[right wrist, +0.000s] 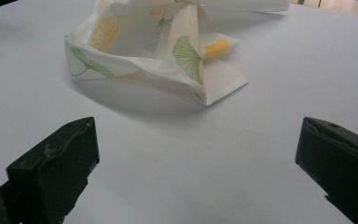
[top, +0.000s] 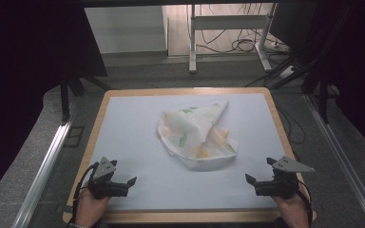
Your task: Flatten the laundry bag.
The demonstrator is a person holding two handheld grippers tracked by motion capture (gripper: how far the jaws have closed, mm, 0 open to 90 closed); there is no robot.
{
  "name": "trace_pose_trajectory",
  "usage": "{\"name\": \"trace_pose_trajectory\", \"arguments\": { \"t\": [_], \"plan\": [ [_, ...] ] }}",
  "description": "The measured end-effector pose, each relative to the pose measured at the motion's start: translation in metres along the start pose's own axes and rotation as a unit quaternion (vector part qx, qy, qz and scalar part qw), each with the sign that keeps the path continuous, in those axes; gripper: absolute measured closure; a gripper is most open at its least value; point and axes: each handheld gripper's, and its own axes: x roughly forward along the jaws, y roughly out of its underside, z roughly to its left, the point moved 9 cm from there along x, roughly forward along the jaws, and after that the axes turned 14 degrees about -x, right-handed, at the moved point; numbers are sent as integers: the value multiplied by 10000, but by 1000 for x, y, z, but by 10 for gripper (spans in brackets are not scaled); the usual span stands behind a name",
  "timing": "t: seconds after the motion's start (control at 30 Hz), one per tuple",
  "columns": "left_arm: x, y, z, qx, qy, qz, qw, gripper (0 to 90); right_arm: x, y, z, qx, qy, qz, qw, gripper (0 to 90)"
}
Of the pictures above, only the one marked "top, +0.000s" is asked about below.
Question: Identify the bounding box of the dark floor outlet cover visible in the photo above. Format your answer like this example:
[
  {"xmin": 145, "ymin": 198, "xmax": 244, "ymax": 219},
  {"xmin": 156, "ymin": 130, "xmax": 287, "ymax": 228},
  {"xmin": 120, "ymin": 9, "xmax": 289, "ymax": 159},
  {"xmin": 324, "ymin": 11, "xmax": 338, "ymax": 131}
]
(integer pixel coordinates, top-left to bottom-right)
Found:
[{"xmin": 64, "ymin": 125, "xmax": 86, "ymax": 148}]

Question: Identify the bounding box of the white power strip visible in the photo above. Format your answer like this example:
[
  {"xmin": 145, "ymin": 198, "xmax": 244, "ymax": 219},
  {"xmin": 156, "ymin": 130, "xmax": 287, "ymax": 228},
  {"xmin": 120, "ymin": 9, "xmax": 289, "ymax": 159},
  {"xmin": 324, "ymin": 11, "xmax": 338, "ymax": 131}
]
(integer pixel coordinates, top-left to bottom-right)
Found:
[{"xmin": 279, "ymin": 65, "xmax": 298, "ymax": 79}]

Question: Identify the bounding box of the tangle of black floor cables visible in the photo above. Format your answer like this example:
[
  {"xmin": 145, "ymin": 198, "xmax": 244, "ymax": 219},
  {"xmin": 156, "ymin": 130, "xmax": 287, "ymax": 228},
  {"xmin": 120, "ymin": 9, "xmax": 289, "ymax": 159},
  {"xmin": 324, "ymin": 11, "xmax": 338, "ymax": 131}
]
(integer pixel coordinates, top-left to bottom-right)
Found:
[{"xmin": 199, "ymin": 3, "xmax": 269, "ymax": 55}]

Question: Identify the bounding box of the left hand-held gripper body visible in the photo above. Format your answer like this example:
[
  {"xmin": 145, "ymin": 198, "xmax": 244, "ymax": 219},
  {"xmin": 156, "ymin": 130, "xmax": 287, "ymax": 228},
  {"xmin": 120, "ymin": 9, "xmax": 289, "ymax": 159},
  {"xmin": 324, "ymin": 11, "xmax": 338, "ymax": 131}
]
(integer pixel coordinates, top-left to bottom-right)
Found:
[{"xmin": 86, "ymin": 157, "xmax": 129, "ymax": 200}]

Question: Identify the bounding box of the white cabinet panel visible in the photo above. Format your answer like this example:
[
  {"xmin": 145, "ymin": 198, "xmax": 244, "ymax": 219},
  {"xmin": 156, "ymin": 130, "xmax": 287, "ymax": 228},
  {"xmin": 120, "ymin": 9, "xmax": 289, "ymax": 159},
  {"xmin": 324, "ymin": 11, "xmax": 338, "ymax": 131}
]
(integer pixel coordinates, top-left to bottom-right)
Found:
[{"xmin": 84, "ymin": 6, "xmax": 169, "ymax": 55}]

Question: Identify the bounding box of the wooden framed work board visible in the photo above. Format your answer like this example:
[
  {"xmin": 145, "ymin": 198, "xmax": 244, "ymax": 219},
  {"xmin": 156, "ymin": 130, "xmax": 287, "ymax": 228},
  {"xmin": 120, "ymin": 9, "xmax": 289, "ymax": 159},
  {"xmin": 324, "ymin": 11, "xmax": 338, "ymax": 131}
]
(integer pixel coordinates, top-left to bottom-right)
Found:
[{"xmin": 62, "ymin": 86, "xmax": 317, "ymax": 224}]

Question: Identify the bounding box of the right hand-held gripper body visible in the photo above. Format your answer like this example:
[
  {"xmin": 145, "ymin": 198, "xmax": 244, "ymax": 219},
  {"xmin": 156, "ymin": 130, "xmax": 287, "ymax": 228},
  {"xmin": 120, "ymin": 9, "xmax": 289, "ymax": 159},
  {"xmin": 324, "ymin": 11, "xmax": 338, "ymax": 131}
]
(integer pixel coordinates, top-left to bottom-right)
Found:
[{"xmin": 254, "ymin": 155, "xmax": 316, "ymax": 200}]

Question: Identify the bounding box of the right hand-held gripper cable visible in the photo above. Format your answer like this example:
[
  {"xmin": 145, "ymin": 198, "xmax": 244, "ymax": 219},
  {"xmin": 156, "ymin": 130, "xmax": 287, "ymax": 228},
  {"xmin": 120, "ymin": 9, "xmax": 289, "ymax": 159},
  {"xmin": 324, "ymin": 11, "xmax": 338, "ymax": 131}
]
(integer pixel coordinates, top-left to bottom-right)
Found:
[{"xmin": 294, "ymin": 180, "xmax": 314, "ymax": 221}]

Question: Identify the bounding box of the light blue table mat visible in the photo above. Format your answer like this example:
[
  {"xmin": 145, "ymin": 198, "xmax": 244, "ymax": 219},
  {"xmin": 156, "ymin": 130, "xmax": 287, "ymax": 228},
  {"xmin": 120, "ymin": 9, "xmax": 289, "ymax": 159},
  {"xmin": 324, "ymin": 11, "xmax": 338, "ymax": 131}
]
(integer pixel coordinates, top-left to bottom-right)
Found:
[{"xmin": 72, "ymin": 92, "xmax": 296, "ymax": 213}]

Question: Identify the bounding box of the black curtain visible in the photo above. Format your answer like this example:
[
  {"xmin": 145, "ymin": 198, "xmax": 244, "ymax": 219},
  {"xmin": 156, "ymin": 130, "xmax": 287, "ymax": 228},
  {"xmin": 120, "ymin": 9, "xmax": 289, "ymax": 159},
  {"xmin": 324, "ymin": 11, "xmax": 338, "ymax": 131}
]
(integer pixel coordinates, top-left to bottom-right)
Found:
[
  {"xmin": 270, "ymin": 0, "xmax": 365, "ymax": 160},
  {"xmin": 0, "ymin": 0, "xmax": 109, "ymax": 207}
]

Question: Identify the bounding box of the aluminium floor rail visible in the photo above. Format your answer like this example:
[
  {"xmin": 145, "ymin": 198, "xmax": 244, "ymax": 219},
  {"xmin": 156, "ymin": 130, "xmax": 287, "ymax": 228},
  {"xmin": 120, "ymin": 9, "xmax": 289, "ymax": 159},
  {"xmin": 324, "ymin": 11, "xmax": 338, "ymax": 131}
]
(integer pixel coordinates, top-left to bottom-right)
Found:
[
  {"xmin": 11, "ymin": 104, "xmax": 79, "ymax": 228},
  {"xmin": 303, "ymin": 93, "xmax": 365, "ymax": 228}
]

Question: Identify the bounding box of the hand-held gripper cable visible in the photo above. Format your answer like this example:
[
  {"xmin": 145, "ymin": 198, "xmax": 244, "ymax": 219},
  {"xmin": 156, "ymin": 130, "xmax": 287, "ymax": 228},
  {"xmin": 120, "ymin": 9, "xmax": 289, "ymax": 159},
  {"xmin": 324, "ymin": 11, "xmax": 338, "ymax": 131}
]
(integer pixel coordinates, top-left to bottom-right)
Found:
[
  {"xmin": 71, "ymin": 161, "xmax": 100, "ymax": 223},
  {"xmin": 294, "ymin": 180, "xmax": 314, "ymax": 221}
]

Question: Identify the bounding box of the black floor cable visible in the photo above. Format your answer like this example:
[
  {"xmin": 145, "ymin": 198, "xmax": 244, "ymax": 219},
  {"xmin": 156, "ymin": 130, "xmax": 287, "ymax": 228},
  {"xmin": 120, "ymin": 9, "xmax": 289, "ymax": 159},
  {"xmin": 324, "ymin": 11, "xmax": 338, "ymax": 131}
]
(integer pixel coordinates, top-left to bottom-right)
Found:
[{"xmin": 275, "ymin": 100, "xmax": 307, "ymax": 145}]

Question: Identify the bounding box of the white leaf-print cloth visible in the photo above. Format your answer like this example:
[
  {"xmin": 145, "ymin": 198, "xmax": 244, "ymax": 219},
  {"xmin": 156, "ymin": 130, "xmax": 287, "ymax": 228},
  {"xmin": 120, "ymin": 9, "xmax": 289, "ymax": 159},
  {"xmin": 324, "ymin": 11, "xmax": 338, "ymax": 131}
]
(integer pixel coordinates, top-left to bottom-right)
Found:
[{"xmin": 156, "ymin": 101, "xmax": 240, "ymax": 172}]

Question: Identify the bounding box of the black metal stand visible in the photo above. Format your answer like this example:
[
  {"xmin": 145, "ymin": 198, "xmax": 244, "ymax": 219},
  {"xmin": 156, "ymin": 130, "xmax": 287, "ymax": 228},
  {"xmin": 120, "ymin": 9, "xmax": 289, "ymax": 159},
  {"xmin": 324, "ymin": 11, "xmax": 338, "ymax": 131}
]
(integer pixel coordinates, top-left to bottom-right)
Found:
[
  {"xmin": 59, "ymin": 67, "xmax": 112, "ymax": 125},
  {"xmin": 265, "ymin": 53, "xmax": 340, "ymax": 125}
]

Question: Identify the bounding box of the white metal desk frame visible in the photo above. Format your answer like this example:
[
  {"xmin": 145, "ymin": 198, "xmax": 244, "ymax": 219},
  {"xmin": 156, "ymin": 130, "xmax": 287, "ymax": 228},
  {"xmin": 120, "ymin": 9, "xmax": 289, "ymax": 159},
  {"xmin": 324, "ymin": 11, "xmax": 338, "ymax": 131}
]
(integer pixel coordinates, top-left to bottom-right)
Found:
[{"xmin": 188, "ymin": 3, "xmax": 274, "ymax": 74}]

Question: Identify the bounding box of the person's right hand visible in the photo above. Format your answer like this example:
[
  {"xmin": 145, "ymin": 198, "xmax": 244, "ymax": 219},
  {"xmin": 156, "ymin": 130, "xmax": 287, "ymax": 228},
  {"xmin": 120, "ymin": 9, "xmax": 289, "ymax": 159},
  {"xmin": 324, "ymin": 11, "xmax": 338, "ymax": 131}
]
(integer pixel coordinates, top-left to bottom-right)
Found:
[{"xmin": 272, "ymin": 190, "xmax": 312, "ymax": 228}]

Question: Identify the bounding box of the person's left hand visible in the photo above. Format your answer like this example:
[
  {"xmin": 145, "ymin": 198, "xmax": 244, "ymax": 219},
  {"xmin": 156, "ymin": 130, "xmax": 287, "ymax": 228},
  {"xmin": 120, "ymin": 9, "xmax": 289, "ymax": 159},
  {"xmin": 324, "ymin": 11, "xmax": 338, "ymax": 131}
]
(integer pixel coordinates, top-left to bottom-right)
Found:
[{"xmin": 75, "ymin": 188, "xmax": 112, "ymax": 228}]

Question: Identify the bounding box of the left hand-held gripper cable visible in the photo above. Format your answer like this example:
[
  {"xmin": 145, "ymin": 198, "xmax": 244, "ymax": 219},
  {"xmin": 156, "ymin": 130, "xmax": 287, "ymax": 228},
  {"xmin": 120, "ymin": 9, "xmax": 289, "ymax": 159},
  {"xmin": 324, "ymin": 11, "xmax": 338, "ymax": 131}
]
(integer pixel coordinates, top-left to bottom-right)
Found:
[{"xmin": 71, "ymin": 161, "xmax": 100, "ymax": 223}]

